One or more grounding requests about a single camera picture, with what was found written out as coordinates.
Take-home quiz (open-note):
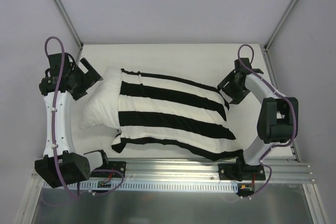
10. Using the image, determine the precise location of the black white striped pillowcase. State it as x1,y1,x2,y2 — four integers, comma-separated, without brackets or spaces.
111,69,243,161

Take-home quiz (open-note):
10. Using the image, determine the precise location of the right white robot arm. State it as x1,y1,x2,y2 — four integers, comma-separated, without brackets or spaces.
217,58,299,182

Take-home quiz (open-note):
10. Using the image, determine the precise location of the left aluminium frame post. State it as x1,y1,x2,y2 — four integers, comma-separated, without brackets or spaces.
52,0,83,50

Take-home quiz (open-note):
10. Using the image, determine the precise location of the white pillow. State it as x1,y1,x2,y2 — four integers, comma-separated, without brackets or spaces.
80,67,122,129

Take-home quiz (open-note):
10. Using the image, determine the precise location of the right aluminium frame post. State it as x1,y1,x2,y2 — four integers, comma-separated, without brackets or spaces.
264,0,300,51

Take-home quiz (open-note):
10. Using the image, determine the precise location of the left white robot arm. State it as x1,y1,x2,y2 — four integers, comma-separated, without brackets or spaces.
35,53,110,188

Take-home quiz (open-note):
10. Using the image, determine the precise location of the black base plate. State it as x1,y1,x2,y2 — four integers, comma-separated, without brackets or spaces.
101,161,127,178
218,163,266,182

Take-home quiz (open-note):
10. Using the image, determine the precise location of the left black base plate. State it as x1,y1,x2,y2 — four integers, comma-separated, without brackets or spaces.
101,161,127,178

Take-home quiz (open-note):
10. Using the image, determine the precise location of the white slotted cable duct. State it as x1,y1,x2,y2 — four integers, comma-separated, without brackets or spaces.
78,179,239,193

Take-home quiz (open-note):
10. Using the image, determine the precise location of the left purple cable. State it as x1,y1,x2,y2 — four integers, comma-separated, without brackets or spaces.
44,37,124,200

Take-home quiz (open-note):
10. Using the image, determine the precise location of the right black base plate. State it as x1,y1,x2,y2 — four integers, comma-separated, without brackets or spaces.
218,163,266,182

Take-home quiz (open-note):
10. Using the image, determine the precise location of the aluminium frame post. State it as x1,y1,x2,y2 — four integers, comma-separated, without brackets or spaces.
264,0,300,51
52,0,83,50

